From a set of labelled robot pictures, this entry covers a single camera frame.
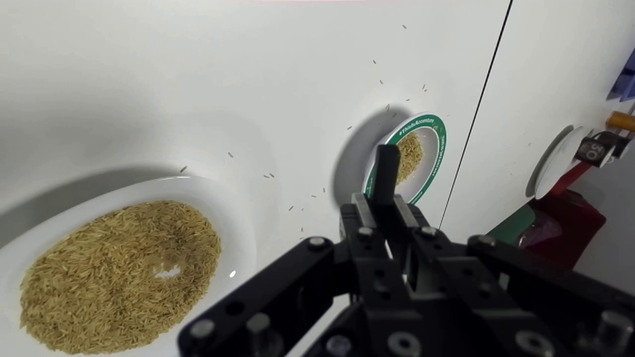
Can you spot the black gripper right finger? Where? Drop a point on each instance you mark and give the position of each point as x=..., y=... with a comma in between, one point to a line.
x=527, y=291

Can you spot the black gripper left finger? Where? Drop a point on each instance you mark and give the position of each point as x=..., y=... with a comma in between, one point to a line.
x=283, y=285

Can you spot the white oval bowl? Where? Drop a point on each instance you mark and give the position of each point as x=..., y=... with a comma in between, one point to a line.
x=224, y=219

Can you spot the green-rimmed small bowl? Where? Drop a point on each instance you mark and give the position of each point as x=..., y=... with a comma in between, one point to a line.
x=432, y=152

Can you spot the dark red armchair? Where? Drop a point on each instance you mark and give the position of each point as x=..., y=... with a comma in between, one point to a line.
x=567, y=219

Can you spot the black box with label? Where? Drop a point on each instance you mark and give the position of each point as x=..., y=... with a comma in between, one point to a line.
x=597, y=150

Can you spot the large heap of rice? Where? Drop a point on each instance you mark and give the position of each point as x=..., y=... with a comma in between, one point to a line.
x=111, y=279

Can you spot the small portion of rice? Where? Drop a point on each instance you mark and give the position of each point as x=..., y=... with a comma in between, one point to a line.
x=410, y=156

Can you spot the orange small bottle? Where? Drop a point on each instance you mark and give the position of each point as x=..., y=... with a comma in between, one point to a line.
x=621, y=122

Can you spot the blue flat box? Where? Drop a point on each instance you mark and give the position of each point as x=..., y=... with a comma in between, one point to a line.
x=625, y=80

